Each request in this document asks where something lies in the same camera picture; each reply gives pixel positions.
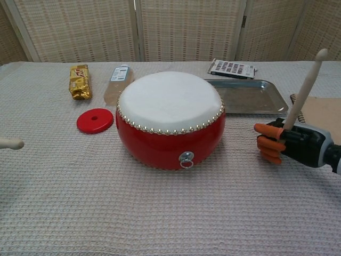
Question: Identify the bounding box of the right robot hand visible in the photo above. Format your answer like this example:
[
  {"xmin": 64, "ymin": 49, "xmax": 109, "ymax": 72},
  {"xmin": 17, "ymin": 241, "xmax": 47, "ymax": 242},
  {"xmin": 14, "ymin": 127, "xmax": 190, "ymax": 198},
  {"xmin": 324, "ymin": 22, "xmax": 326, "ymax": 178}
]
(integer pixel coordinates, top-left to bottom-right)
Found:
[{"xmin": 254, "ymin": 117, "xmax": 334, "ymax": 169}]

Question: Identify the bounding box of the wooden drumstick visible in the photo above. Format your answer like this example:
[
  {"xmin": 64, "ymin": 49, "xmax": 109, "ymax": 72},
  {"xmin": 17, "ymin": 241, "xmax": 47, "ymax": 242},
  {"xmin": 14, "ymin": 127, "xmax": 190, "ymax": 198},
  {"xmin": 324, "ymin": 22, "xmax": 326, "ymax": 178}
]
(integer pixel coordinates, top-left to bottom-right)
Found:
[
  {"xmin": 283, "ymin": 49, "xmax": 329, "ymax": 132},
  {"xmin": 0, "ymin": 138, "xmax": 25, "ymax": 150}
]

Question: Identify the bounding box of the metal tray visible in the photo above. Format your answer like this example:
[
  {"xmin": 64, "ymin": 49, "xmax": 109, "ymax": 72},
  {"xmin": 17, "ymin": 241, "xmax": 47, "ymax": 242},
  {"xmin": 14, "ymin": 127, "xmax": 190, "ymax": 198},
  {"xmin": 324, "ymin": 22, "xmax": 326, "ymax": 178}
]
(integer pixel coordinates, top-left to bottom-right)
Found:
[{"xmin": 204, "ymin": 78, "xmax": 289, "ymax": 115}]

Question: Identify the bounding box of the red and white drum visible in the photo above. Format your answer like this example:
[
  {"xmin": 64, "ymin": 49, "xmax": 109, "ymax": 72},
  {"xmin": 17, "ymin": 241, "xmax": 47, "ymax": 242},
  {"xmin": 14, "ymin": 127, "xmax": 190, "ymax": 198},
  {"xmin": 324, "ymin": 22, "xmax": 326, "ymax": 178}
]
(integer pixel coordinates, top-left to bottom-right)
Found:
[{"xmin": 115, "ymin": 70, "xmax": 226, "ymax": 171}]

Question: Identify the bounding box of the brown spiral notebook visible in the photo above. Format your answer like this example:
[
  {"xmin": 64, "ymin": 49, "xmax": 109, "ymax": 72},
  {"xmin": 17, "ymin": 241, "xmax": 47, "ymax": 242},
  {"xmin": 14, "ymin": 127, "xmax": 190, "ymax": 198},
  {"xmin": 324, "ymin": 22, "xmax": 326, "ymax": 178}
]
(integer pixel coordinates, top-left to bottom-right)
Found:
[{"xmin": 289, "ymin": 93, "xmax": 341, "ymax": 135}]

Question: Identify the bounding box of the nail sticker pack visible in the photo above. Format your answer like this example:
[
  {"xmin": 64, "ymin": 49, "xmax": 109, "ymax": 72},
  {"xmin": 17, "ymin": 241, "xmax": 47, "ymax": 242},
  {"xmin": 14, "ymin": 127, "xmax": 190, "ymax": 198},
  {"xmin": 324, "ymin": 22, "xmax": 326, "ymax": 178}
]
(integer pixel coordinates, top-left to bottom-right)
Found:
[{"xmin": 207, "ymin": 59, "xmax": 258, "ymax": 80}]

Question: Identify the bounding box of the beige woven tablecloth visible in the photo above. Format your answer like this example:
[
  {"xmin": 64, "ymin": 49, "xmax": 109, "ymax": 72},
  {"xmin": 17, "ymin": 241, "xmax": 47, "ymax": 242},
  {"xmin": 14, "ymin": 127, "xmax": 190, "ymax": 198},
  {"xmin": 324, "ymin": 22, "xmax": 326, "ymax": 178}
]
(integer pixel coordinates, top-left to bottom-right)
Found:
[{"xmin": 0, "ymin": 61, "xmax": 341, "ymax": 256}]

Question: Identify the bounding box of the clear plastic bottle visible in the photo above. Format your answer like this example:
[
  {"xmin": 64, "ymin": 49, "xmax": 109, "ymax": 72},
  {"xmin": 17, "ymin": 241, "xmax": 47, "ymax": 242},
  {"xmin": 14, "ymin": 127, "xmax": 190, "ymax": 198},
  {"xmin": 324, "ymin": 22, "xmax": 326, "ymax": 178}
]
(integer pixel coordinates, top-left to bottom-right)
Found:
[{"xmin": 103, "ymin": 63, "xmax": 135, "ymax": 106}]

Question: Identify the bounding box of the red plastic disc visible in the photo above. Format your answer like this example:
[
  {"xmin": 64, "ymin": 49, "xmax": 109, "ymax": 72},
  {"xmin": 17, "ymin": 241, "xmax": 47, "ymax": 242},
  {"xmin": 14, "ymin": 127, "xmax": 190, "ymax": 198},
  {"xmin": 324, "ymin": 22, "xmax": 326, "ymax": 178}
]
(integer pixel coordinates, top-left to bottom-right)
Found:
[{"xmin": 76, "ymin": 107, "xmax": 115, "ymax": 135}]

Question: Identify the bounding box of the gold snack bar wrapper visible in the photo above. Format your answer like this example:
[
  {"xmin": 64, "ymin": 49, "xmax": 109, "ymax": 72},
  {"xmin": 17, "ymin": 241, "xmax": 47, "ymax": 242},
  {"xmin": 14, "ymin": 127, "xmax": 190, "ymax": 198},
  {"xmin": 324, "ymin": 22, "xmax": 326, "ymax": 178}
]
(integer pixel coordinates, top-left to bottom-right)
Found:
[{"xmin": 68, "ymin": 64, "xmax": 93, "ymax": 102}]

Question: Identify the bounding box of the woven folding screen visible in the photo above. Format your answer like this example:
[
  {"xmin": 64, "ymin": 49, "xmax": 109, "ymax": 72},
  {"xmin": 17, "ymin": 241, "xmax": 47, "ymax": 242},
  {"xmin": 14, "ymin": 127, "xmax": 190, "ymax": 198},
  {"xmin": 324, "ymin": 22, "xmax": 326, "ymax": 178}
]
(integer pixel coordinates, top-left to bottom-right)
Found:
[{"xmin": 0, "ymin": 0, "xmax": 341, "ymax": 66}]

